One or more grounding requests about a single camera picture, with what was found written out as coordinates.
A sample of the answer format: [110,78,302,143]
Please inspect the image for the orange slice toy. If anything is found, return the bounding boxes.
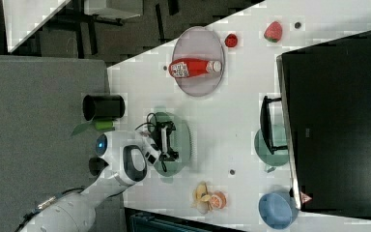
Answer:
[210,191,227,209]

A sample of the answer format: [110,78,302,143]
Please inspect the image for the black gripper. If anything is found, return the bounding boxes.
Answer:
[152,121,179,161]

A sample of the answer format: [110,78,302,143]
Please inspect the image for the grey round plate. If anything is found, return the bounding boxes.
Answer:
[169,27,225,97]

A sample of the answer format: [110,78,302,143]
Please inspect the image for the blue bowl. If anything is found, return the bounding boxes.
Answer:
[258,191,299,230]

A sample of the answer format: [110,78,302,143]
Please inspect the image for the small dark red strawberry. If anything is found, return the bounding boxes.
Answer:
[224,34,238,47]

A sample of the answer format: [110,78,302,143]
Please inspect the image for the peeled banana toy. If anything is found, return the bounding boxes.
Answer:
[191,182,211,215]

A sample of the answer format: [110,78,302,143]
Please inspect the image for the large pink strawberry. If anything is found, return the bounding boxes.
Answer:
[264,21,283,43]

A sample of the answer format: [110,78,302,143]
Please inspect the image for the grey side table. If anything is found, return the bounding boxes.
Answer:
[0,55,108,232]

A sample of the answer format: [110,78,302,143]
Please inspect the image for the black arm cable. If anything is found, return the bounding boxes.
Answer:
[134,112,169,173]

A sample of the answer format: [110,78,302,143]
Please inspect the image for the red ketchup bottle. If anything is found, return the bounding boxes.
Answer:
[168,58,222,78]

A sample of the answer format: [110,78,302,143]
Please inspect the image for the black cylinder cup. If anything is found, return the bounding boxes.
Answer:
[82,95,126,121]

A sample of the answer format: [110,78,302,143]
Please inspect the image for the green mug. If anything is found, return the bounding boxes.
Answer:
[254,125,289,173]

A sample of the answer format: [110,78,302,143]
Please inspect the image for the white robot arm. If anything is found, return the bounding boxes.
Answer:
[15,121,178,232]

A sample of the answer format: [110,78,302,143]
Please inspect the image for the black toaster oven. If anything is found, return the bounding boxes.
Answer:
[260,30,371,219]

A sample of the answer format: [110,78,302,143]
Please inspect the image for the small black cylinder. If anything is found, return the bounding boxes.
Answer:
[89,158,108,176]

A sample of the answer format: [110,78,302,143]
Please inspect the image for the dark blue crate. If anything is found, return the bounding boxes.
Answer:
[128,212,241,232]

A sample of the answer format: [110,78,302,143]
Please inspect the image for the green plastic strainer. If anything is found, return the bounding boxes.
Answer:
[147,112,191,177]

